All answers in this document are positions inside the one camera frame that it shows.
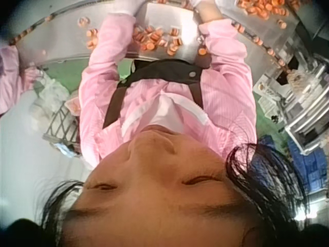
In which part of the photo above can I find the person's right hand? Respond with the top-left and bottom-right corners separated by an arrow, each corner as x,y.
191,0 -> 216,8

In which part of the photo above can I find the person's left hand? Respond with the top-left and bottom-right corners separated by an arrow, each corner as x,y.
120,0 -> 150,15

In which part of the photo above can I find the pile of orange sandwich cookies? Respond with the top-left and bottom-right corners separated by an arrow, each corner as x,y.
77,16 -> 209,57
235,0 -> 293,29

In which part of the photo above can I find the row of orange sandwich cookies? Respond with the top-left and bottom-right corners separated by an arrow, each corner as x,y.
9,12 -> 59,46
231,21 -> 293,74

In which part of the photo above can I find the steel conveyor table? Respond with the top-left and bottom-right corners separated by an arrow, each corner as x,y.
9,0 -> 309,75

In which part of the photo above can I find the clear plastic bag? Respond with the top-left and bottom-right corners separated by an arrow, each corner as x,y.
29,70 -> 69,116

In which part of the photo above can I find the steel packing machine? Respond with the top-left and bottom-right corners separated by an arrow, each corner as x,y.
253,48 -> 329,156

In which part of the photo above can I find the grey plastic crate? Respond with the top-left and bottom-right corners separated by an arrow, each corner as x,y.
42,101 -> 83,156

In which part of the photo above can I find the blue plastic crate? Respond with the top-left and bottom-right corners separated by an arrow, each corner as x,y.
257,135 -> 325,200

